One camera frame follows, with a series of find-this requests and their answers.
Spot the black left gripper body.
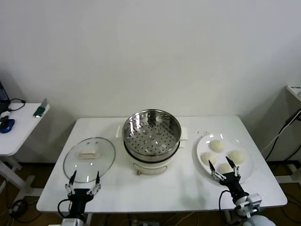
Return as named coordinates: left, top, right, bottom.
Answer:
left=67, top=188, right=94, bottom=219

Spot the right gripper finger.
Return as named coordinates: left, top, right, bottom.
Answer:
left=208, top=160, right=226, bottom=182
left=225, top=156, right=242, bottom=178

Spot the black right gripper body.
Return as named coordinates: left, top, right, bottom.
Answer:
left=220, top=173, right=249, bottom=201

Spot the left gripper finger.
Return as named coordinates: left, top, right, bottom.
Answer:
left=86, top=170, right=102, bottom=195
left=65, top=170, right=78, bottom=196

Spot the white steamed baozi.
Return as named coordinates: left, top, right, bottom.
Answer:
left=217, top=162, right=233, bottom=174
left=228, top=150, right=248, bottom=165
left=201, top=152, right=218, bottom=166
left=209, top=139, right=227, bottom=153

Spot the stainless steel steamer basket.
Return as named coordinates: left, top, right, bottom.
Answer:
left=116, top=108, right=189, bottom=160

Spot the white round plate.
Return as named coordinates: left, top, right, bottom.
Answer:
left=196, top=133, right=255, bottom=184

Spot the round glass pot lid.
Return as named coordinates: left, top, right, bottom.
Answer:
left=63, top=137, right=116, bottom=184

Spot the cream electric cooking pot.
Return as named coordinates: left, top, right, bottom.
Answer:
left=116, top=131, right=188, bottom=177

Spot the grey floor power strip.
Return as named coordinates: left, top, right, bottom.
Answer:
left=131, top=218, right=160, bottom=226

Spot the white side table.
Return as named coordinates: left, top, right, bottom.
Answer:
left=0, top=103, right=50, bottom=203

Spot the blue handheld device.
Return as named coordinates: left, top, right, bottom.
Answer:
left=0, top=119, right=15, bottom=134

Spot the white side cabinet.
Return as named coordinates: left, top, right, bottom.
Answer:
left=281, top=84, right=301, bottom=176

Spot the white and black small device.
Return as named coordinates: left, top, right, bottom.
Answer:
left=0, top=110, right=12, bottom=122

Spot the dark laptop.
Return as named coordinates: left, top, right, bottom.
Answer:
left=0, top=81, right=11, bottom=111

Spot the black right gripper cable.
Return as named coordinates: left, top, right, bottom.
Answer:
left=219, top=190, right=232, bottom=210

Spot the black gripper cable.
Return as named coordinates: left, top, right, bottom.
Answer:
left=57, top=199, right=71, bottom=218
left=219, top=190, right=232, bottom=210

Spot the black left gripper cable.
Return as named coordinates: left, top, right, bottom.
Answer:
left=57, top=199, right=71, bottom=218

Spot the white wall cable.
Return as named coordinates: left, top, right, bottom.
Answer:
left=261, top=122, right=290, bottom=153

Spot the black power adapter cable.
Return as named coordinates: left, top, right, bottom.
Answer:
left=284, top=108, right=301, bottom=125

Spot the thin black looped cable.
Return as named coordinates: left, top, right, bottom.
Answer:
left=7, top=98, right=26, bottom=113

